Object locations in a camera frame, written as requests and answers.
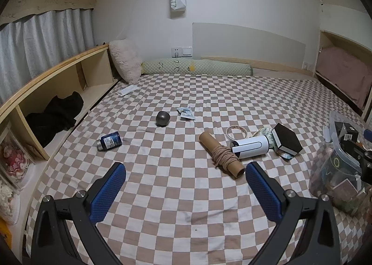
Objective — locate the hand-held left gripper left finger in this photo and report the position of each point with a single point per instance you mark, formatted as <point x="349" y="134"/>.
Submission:
<point x="107" y="192"/>

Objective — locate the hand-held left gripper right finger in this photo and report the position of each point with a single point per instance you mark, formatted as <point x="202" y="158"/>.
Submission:
<point x="264" y="192"/>

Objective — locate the clear plastic container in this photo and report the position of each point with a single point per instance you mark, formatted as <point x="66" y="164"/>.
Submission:
<point x="328" y="175"/>

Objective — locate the white cylinder with black end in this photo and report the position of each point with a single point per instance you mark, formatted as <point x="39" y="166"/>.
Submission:
<point x="251" y="147"/>

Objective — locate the clear tape roll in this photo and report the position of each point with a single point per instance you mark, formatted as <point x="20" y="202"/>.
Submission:
<point x="230" y="134"/>

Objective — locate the silver blue sachet packet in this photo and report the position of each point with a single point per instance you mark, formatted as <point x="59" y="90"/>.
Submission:
<point x="186" y="113"/>

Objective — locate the small black labelled box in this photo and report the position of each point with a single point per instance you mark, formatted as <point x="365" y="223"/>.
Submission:
<point x="347" y="131"/>

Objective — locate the teal clear packet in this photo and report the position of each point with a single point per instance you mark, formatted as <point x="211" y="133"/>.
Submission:
<point x="285" y="156"/>

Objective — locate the blue labelled bottle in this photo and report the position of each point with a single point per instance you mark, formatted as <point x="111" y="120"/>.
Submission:
<point x="110" y="140"/>

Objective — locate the black hexagonal box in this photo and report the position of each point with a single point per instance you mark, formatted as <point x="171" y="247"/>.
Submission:
<point x="287" y="138"/>

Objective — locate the crumpled plastic wrapper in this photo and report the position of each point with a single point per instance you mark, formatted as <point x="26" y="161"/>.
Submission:
<point x="266" y="133"/>

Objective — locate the checkered blanket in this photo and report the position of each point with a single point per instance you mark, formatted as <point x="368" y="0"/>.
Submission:
<point x="174" y="209"/>

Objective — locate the pink bedding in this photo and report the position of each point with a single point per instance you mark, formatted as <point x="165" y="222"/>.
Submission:
<point x="345" y="73"/>

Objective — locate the black cloth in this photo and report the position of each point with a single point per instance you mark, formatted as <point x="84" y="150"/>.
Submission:
<point x="52" y="119"/>

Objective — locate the dark metal ball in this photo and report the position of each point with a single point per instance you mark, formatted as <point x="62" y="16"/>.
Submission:
<point x="162" y="119"/>

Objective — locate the pink plush toy box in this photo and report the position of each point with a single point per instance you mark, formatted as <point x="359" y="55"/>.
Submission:
<point x="14" y="163"/>

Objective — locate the white plush toy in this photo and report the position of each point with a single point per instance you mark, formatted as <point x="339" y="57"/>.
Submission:
<point x="5" y="201"/>

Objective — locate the white paper card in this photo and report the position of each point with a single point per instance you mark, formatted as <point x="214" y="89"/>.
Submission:
<point x="128" y="90"/>

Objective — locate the wooden bedside shelf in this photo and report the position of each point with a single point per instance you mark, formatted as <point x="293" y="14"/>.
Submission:
<point x="58" y="79"/>

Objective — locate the long green pillow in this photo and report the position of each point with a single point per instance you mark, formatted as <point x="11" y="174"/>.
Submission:
<point x="203" y="67"/>

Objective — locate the grey curtain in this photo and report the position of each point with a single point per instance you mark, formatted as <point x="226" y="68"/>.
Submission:
<point x="43" y="41"/>

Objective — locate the wooden alcove frame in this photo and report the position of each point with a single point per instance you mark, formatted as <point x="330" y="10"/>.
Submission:
<point x="319" y="53"/>

